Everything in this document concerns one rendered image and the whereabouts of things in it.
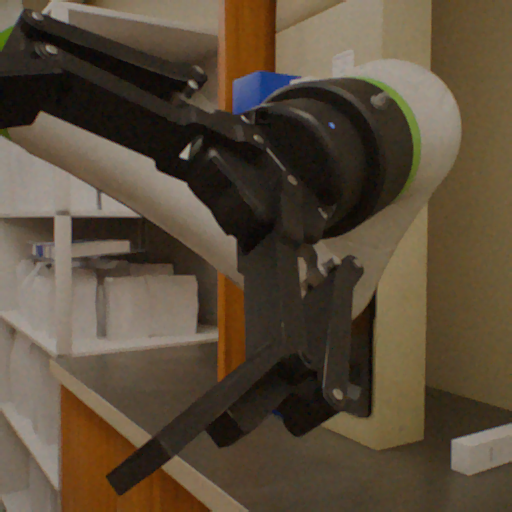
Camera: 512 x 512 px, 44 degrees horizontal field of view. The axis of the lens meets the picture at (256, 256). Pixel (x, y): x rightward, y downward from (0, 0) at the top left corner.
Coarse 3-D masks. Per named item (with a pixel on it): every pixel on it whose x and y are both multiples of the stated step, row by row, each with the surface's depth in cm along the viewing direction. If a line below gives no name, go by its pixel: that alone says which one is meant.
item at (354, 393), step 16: (368, 304) 106; (352, 320) 109; (368, 320) 106; (352, 336) 109; (368, 336) 106; (352, 352) 109; (368, 352) 106; (352, 368) 110; (368, 368) 106; (352, 384) 110; (368, 384) 106; (352, 400) 110; (368, 400) 106; (368, 416) 107
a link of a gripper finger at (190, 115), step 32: (64, 64) 25; (64, 96) 26; (96, 96) 26; (128, 96) 27; (96, 128) 27; (128, 128) 28; (160, 128) 28; (192, 128) 28; (224, 128) 29; (160, 160) 29
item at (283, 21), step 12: (288, 0) 126; (300, 0) 122; (312, 0) 119; (324, 0) 116; (336, 0) 113; (288, 12) 126; (300, 12) 122; (312, 12) 119; (276, 24) 130; (288, 24) 126
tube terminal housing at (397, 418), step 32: (352, 0) 109; (384, 0) 103; (416, 0) 107; (288, 32) 126; (320, 32) 117; (352, 32) 109; (384, 32) 103; (416, 32) 107; (288, 64) 126; (320, 64) 117; (416, 224) 109; (416, 256) 109; (384, 288) 106; (416, 288) 110; (384, 320) 106; (416, 320) 110; (384, 352) 107; (416, 352) 110; (384, 384) 107; (416, 384) 111; (352, 416) 112; (384, 416) 107; (416, 416) 111; (384, 448) 108
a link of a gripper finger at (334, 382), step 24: (360, 264) 31; (312, 288) 30; (336, 288) 28; (312, 312) 28; (336, 312) 27; (312, 336) 27; (336, 336) 26; (336, 360) 25; (336, 384) 24; (336, 408) 23
